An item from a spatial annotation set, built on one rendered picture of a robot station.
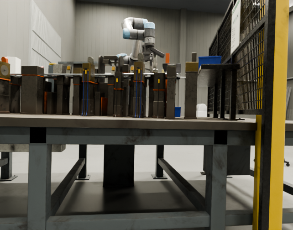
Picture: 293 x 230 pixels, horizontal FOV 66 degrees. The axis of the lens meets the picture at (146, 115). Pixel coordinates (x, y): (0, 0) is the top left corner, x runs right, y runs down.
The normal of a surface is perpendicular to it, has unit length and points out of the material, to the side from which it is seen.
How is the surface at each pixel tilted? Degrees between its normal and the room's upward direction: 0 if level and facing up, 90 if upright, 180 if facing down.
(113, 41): 90
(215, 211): 90
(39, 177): 90
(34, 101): 90
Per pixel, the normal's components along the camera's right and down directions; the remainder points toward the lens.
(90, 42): 0.14, 0.01
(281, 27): -0.14, 0.00
